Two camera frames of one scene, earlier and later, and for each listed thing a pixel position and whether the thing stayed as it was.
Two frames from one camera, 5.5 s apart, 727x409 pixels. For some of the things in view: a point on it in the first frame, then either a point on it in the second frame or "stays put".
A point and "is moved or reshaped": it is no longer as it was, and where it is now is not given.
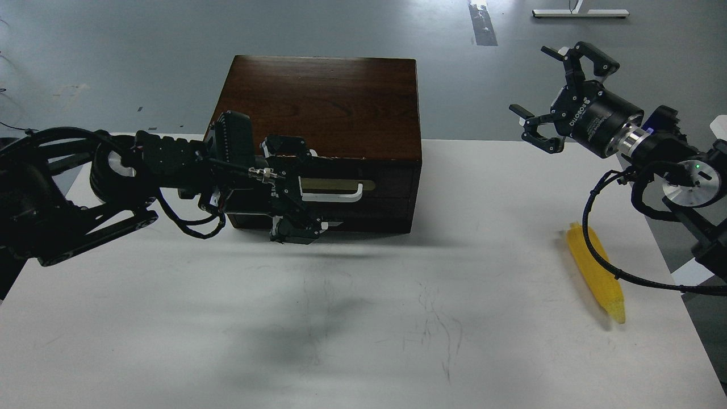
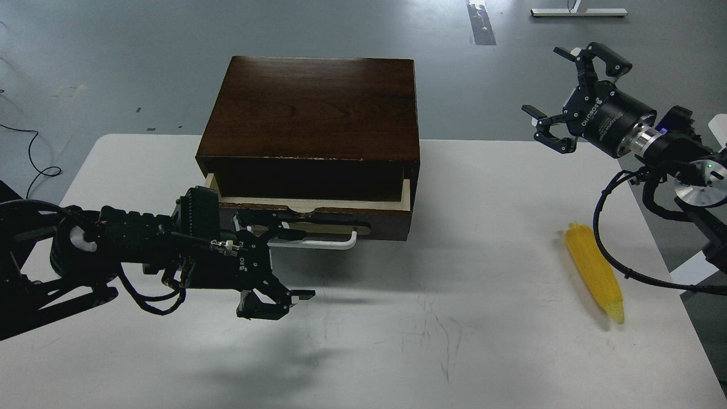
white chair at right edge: [719, 126] stays put
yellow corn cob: [602, 279] stays put
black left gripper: [280, 179] -> [245, 263]
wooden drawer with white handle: [359, 195] is moved or reshaped
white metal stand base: [591, 13] stays put
